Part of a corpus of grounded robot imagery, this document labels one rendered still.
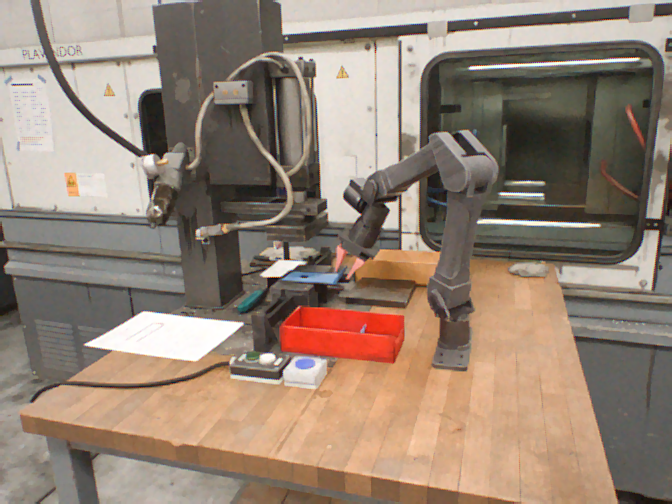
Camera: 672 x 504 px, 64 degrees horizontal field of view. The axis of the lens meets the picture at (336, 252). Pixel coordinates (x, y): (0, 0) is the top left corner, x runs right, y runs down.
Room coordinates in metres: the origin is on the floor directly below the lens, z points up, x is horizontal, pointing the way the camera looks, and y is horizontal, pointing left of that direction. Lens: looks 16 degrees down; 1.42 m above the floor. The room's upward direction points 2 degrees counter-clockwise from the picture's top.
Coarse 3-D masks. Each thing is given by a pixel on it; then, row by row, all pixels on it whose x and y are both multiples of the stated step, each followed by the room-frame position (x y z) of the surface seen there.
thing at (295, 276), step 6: (342, 270) 1.28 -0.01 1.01; (288, 276) 1.32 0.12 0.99; (294, 276) 1.32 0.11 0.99; (300, 276) 1.32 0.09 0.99; (306, 276) 1.32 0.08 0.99; (312, 276) 1.31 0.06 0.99; (318, 276) 1.31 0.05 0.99; (324, 276) 1.31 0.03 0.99; (330, 276) 1.31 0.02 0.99; (336, 276) 1.31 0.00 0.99; (324, 282) 1.26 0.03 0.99; (330, 282) 1.26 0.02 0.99; (336, 282) 1.27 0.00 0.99
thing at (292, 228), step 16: (304, 192) 1.32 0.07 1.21; (224, 208) 1.35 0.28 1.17; (240, 208) 1.34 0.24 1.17; (256, 208) 1.32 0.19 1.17; (272, 208) 1.31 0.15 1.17; (304, 208) 1.28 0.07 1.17; (320, 208) 1.30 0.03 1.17; (272, 224) 1.26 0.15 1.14; (288, 224) 1.25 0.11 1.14; (304, 224) 1.25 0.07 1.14; (320, 224) 1.32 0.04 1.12; (272, 240) 1.24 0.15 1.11; (288, 240) 1.23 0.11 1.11; (304, 240) 1.22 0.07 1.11
